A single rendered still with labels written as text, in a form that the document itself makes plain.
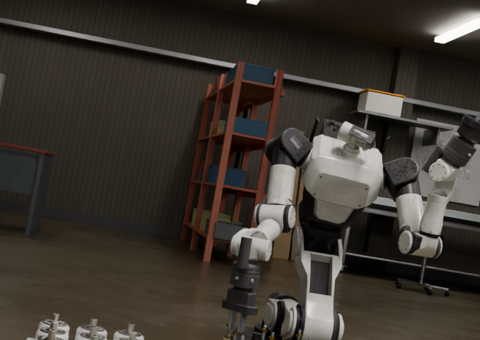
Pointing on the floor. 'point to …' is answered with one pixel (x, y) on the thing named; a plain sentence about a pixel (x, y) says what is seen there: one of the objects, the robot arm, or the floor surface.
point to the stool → (423, 278)
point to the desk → (26, 178)
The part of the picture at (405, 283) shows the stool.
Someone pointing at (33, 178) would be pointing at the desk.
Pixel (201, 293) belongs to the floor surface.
